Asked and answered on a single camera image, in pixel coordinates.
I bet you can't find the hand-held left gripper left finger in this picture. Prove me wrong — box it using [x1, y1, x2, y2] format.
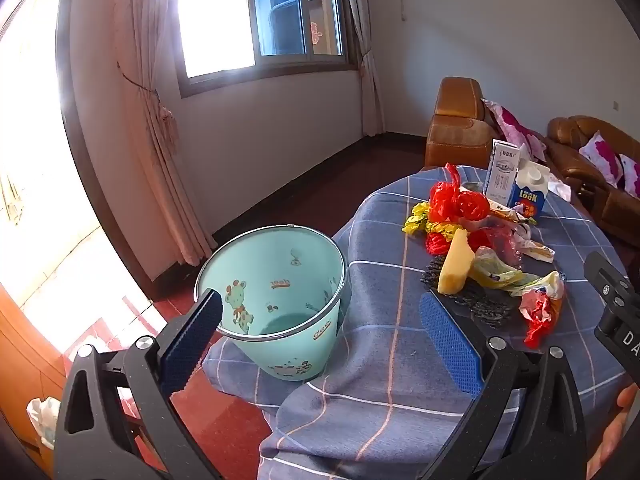
[52, 288, 224, 480]

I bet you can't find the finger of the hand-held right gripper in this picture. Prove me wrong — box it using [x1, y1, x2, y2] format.
[584, 251, 633, 333]

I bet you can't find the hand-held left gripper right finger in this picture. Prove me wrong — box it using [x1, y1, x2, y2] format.
[419, 291, 588, 480]

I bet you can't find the yellow sponge wedge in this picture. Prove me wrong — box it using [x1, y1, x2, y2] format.
[438, 228, 476, 295]

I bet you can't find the red yellow snack wrapper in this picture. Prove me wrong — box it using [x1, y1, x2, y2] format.
[517, 270, 566, 348]

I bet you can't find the yellow green snack wrapper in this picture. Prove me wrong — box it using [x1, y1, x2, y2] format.
[467, 246, 541, 290]

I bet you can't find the mint green cartoon trash bin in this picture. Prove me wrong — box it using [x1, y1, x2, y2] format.
[194, 226, 347, 382]

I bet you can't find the pink clear plastic wrap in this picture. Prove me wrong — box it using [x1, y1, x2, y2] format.
[482, 222, 531, 266]

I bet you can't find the red plastic bag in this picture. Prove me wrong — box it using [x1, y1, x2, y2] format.
[429, 162, 491, 223]

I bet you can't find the person's right hand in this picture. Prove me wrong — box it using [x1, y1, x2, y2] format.
[586, 384, 640, 480]

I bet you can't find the blue checked tablecloth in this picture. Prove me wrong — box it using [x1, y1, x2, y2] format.
[204, 165, 640, 480]

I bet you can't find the white crumpled wrapper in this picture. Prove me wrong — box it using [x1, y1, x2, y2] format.
[547, 175, 571, 201]

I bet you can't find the pink floral pillow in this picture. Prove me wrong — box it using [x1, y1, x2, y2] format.
[482, 99, 548, 161]
[579, 130, 626, 186]
[617, 154, 640, 196]

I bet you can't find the blue and white carton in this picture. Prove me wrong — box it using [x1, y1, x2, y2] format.
[506, 156, 551, 221]

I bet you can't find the brown leather sofa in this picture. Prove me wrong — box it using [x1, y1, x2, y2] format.
[545, 115, 640, 246]

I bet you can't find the tall white carton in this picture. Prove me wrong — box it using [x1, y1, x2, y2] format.
[484, 139, 523, 206]

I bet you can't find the white plastic bag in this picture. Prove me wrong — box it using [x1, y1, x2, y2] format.
[26, 396, 63, 451]

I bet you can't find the wooden door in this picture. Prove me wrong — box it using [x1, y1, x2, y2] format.
[0, 282, 68, 480]

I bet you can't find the pink tied-back curtain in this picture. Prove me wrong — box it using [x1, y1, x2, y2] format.
[112, 0, 218, 266]

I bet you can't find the brown leather armchair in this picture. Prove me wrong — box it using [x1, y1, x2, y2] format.
[425, 76, 496, 171]

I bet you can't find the pale narrow curtain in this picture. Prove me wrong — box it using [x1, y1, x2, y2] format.
[340, 0, 388, 136]

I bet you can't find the sliding glass window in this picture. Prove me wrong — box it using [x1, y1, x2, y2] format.
[172, 0, 351, 98]

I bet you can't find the dark wooden door frame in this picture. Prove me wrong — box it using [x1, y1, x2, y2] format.
[55, 0, 156, 301]

